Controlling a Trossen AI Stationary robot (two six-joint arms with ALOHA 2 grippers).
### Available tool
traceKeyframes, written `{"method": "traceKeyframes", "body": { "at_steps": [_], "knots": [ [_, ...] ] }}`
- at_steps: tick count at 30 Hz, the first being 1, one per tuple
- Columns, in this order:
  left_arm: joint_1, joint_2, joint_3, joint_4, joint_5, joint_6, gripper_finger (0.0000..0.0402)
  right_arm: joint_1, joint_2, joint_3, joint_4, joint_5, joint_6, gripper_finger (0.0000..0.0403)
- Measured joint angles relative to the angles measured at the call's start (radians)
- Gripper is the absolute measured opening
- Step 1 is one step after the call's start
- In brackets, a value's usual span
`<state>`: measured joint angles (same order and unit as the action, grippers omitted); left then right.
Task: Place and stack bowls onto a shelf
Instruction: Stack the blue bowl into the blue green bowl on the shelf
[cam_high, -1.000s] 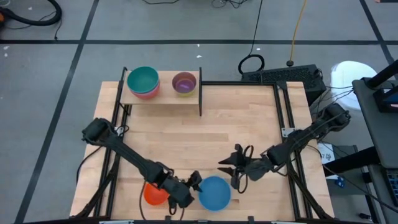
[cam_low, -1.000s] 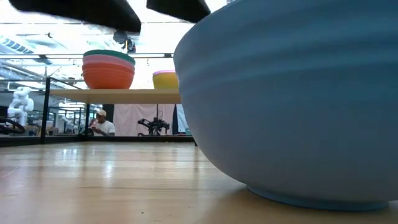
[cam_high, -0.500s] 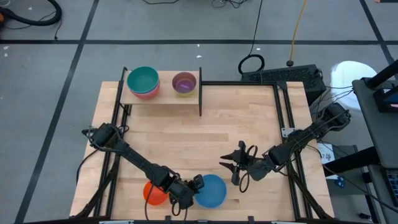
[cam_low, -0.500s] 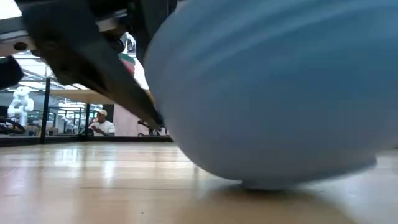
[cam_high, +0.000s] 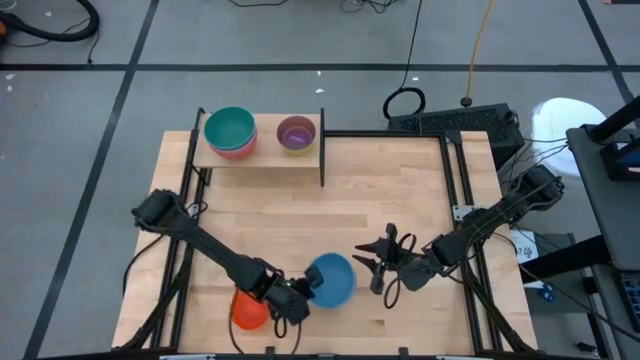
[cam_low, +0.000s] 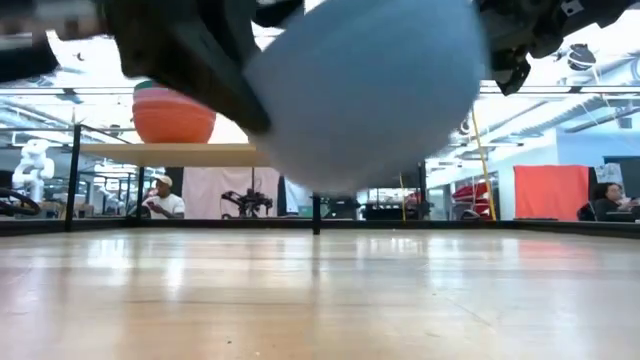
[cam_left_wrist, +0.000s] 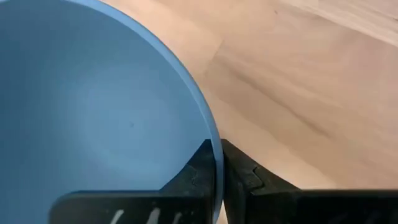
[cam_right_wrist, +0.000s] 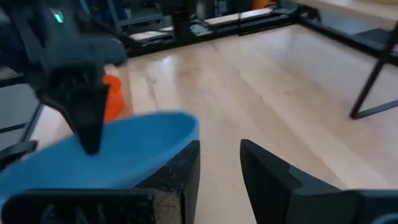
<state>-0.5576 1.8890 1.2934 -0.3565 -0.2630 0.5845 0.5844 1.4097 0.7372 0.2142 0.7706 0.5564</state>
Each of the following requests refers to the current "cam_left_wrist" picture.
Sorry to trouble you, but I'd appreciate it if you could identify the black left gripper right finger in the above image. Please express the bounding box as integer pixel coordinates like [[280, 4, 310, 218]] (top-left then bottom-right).
[[221, 138, 398, 224]]

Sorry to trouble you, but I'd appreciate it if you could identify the blue plastic bowl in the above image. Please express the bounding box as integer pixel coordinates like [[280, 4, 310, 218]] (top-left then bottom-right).
[[0, 0, 225, 224]]

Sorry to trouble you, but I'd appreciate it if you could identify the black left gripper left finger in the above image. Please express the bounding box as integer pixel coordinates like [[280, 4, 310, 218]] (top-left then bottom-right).
[[49, 138, 218, 224]]

